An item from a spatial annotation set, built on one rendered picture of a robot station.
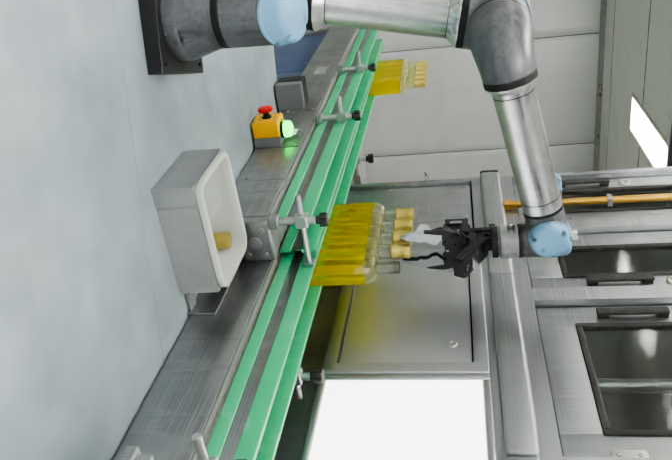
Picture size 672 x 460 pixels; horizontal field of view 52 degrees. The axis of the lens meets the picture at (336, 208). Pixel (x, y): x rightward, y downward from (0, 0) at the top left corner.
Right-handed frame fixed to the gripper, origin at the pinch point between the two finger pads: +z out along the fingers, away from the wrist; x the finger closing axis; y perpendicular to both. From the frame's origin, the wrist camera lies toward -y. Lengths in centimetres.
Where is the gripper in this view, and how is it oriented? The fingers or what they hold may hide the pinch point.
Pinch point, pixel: (407, 250)
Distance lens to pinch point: 154.8
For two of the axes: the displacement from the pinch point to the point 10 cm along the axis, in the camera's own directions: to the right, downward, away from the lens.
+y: 1.4, -4.8, 8.7
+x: -1.4, -8.8, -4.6
